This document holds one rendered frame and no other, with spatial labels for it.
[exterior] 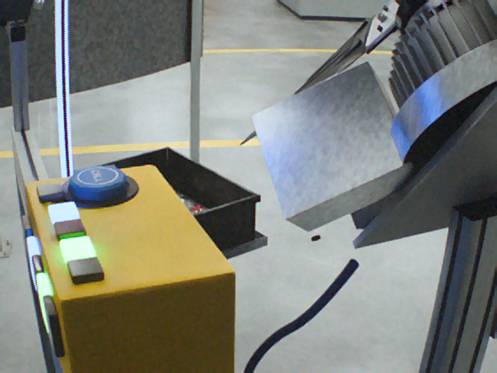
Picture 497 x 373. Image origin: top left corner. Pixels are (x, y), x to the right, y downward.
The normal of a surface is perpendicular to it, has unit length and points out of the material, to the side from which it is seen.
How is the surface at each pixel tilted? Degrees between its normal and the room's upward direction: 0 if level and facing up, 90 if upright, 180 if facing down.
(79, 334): 90
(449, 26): 59
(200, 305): 90
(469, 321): 90
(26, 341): 0
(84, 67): 90
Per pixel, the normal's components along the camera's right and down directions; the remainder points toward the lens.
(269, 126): -0.42, -0.25
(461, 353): 0.39, 0.39
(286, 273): 0.04, -0.91
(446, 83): -0.69, -0.09
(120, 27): 0.72, 0.30
